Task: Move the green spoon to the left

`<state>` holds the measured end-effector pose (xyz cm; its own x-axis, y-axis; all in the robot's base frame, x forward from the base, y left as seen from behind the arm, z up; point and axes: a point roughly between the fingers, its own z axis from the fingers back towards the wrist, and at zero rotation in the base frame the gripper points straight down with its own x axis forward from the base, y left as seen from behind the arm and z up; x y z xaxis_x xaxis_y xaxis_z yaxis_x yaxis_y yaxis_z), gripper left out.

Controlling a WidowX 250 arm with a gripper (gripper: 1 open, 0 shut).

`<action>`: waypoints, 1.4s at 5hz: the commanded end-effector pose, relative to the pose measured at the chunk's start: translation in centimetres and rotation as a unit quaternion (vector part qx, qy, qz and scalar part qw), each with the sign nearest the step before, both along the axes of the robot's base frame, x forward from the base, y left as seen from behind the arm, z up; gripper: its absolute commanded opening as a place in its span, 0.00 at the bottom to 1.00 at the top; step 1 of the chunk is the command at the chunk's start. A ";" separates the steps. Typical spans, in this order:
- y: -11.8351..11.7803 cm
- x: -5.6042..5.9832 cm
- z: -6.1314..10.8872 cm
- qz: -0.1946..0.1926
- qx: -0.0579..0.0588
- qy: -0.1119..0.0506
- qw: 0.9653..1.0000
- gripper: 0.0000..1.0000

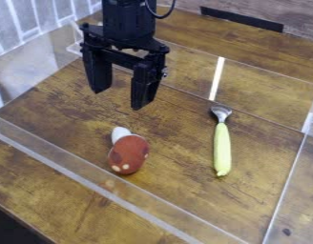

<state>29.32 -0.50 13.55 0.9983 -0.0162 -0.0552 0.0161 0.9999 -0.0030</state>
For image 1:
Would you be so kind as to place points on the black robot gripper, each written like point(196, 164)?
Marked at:
point(124, 41)

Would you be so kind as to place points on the red toy mushroom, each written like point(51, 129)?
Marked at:
point(129, 152)

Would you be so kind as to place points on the black strip on table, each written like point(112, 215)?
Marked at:
point(243, 19)

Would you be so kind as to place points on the clear acrylic corner bracket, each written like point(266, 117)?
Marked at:
point(76, 48)

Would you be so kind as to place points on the clear acrylic enclosure wall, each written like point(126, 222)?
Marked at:
point(58, 183)

